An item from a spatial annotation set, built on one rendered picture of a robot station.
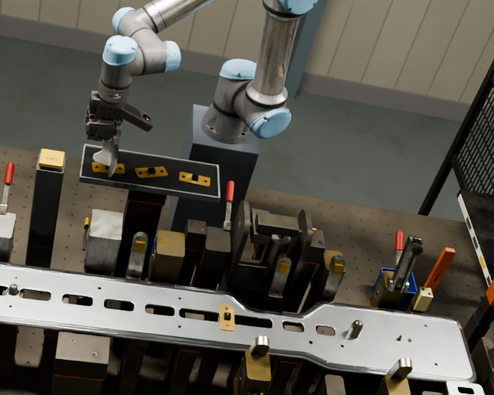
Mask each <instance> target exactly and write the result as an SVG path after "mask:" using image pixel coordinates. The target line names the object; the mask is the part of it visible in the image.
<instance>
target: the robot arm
mask: <svg viewBox="0 0 494 395"><path fill-rule="evenodd" d="M211 1H213V0H154V1H152V2H150V3H148V4H146V5H145V6H143V7H142V8H140V9H138V10H135V9H133V8H131V7H128V8H122V9H120V10H119V11H117V12H116V14H115V15H114V17H113V20H112V26H113V28H114V30H115V32H116V33H117V35H118V36H114V37H111V38H109V39H108V40H107V43H106V46H105V49H104V54H103V63H102V68H101V74H100V82H99V87H98V92H97V91H91V96H90V101H89V106H88V109H87V115H86V120H85V123H86V127H85V129H86V135H88V136H87V139H88V140H94V141H103V140H104V141H105V142H104V143H103V149H102V151H99V152H97V153H95V154H94V155H93V160H94V161H95V162H97V163H100V164H102V165H106V166H109V172H108V177H111V176H112V175H113V173H114V171H115V168H116V164H117V159H118V149H119V141H120V137H121V132H122V122H123V119H124V120H126V121H128V122H130V123H132V124H133V125H135V126H137V127H139V128H140V129H142V130H144V131H146V132H150V130H151V129H152V128H153V127H154V126H153V123H152V120H151V116H150V115H148V114H146V113H144V112H143V111H140V110H139V109H137V108H135V107H134V106H132V105H130V104H128V103H126V102H127V99H128V97H129V90H130V85H131V81H132V77H136V76H141V75H148V74H161V73H162V74H164V73H165V72H170V71H175V70H177V69H178V67H179V65H180V61H181V55H180V49H179V47H178V45H177V44H176V43H175V42H171V41H170V42H167V41H164V42H162V41H161V40H160V39H159V38H158V36H157V35H156V34H157V33H158V32H160V31H162V30H164V29H166V28H167V27H169V26H171V25H172V24H174V23H175V22H177V21H179V20H181V19H183V18H184V17H185V16H188V15H190V14H191V13H193V12H194V11H196V10H198V9H200V8H201V7H203V6H204V5H207V4H208V3H210V2H211ZM316 2H317V0H263V1H262V5H263V8H264V9H265V10H266V11H267V13H266V17H265V21H264V26H263V33H262V38H261V43H260V50H259V54H258V58H257V63H253V62H252V61H249V60H241V59H234V60H228V61H227V62H226V63H225V64H224V65H223V67H222V70H221V72H220V77H219V81H218V84H217V87H216V92H215V96H214V99H213V102H212V104H211V105H210V107H209V108H208V110H207V111H206V112H205V113H204V115H203V118H202V123H201V125H202V130H203V131H204V133H205V134H206V135H207V136H209V137H210V138H212V139H213V140H215V141H218V142H221V143H226V144H239V143H243V142H245V141H246V140H247V139H248V138H249V135H250V132H253V134H254V135H255V136H257V137H258V138H261V139H269V138H271V137H274V136H276V135H278V134H279V133H280V132H282V131H283V130H284V129H285V128H286V127H287V126H288V124H289V123H290V120H291V114H290V112H289V109H288V108H286V107H285V104H286V100H287V95H288V93H287V90H286V88H285V87H284V84H285V78H286V75H287V70H288V66H289V60H290V56H291V52H292V46H293V43H294V38H295V35H296V28H297V24H298V20H299V18H300V17H302V16H304V15H305V13H306V12H308V11H309V10H310V9H312V8H313V4H314V3H316ZM111 138H112V141H109V140H110V139H111ZM110 147H111V152H110Z"/></svg>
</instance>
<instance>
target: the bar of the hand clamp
mask: <svg viewBox="0 0 494 395"><path fill-rule="evenodd" d="M422 244H423V240H422V238H421V237H415V236H409V237H408V239H407V241H406V243H405V247H404V249H403V251H402V254H401V257H400V259H399V261H398V264H397V267H396V269H395V272H394V275H393V277H392V279H393V287H392V289H391V290H390V291H391V292H392V291H393V290H394V287H395V285H396V283H397V280H398V278H399V277H402V279H401V287H400V290H401V291H400V293H403V291H404V288H405V285H406V283H407V281H408V279H409V275H410V274H411V271H412V268H413V266H414V264H415V261H416V258H417V256H418V255H420V254H421V253H422V252H423V248H422Z"/></svg>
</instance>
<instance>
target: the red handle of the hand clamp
mask: <svg viewBox="0 0 494 395"><path fill-rule="evenodd" d="M403 239H404V233H403V232H402V231H401V230H398V232H396V233H395V251H396V252H395V269H396V267H397V264H398V261H399V259H400V257H401V254H402V251H403ZM400 287H401V277H399V278H398V280H397V283H396V285H395V288H400Z"/></svg>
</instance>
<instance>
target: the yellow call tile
mask: <svg viewBox="0 0 494 395"><path fill-rule="evenodd" d="M64 154H65V153H64V152H61V151H56V150H46V149H42V151H41V156H40V160H39V164H38V165H39V166H43V167H49V168H55V169H62V168H63V163H64Z"/></svg>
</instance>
